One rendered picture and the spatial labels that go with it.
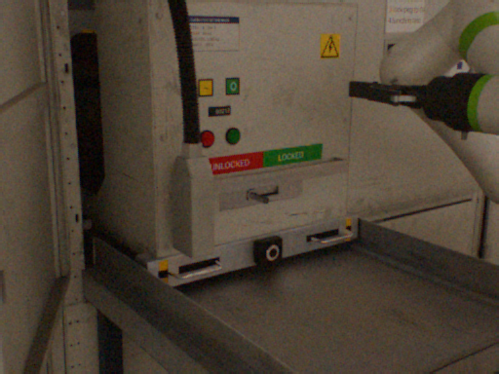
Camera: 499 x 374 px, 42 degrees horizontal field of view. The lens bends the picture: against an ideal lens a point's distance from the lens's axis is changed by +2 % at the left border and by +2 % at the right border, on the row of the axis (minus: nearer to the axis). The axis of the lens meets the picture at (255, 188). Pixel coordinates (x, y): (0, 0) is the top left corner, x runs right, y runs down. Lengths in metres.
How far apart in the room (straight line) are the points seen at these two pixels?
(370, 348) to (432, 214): 1.02
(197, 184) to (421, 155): 1.01
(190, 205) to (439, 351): 0.47
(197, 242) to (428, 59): 0.63
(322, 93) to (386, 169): 0.54
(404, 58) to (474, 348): 0.62
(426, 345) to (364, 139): 0.79
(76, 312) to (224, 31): 0.66
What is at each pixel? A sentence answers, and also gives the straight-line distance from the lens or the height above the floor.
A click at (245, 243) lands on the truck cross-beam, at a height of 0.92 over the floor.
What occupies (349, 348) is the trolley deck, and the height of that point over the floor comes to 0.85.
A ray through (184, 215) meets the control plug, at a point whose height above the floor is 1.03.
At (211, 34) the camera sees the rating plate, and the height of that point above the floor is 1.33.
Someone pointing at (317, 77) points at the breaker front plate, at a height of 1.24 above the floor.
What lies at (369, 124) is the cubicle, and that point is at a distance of 1.76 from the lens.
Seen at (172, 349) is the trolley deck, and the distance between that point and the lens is 1.07.
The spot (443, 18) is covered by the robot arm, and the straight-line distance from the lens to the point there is 1.41.
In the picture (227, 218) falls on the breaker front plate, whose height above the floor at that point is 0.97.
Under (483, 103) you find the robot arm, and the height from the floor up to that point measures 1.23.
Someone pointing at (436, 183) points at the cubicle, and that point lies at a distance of 2.03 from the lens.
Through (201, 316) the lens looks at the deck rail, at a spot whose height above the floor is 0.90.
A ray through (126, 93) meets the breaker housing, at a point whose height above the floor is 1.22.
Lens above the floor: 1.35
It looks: 15 degrees down
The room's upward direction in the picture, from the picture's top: 1 degrees clockwise
